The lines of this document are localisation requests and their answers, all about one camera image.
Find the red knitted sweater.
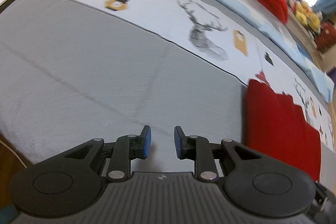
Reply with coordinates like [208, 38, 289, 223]
[244, 80, 321, 181]

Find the grey bed sheet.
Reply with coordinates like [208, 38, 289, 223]
[1, 0, 244, 172]

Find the dark red bag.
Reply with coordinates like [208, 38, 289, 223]
[314, 21, 336, 53]

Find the yellow plush toy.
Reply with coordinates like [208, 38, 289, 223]
[293, 1, 321, 34]

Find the light blue blanket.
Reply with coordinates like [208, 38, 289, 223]
[110, 0, 332, 104]

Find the white deer-print bed cover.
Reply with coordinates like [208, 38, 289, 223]
[70, 0, 335, 149]

